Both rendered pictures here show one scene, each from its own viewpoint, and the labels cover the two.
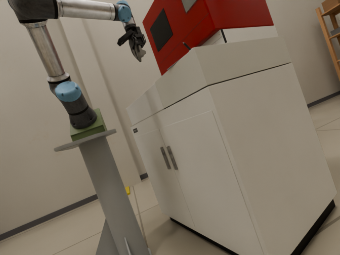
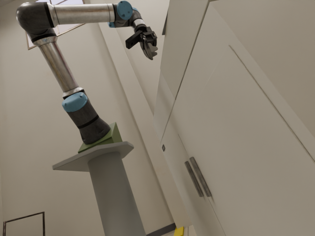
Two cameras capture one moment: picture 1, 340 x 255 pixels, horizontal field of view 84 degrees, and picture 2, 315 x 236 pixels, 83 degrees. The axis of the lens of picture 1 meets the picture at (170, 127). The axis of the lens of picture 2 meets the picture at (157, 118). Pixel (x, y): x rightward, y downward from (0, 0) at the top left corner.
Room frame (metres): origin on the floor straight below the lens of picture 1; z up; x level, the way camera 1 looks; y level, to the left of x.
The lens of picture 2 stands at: (0.40, -0.08, 0.56)
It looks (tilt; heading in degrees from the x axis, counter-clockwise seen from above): 21 degrees up; 16
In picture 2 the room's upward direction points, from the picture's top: 24 degrees counter-clockwise
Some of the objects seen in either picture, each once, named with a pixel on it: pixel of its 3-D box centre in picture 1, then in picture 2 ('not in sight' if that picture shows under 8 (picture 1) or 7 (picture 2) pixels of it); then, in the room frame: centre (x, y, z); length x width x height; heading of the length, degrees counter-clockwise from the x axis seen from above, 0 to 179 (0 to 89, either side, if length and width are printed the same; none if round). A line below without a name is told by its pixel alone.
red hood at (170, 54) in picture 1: (202, 23); not in sight; (1.80, -0.62, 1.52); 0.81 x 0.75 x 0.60; 30
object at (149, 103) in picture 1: (147, 107); (168, 112); (1.24, 0.09, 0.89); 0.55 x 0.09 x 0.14; 30
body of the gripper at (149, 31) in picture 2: (135, 37); (146, 37); (1.15, 0.01, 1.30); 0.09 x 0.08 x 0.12; 120
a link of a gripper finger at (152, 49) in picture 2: (141, 52); (152, 49); (1.13, 0.01, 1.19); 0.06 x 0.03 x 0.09; 120
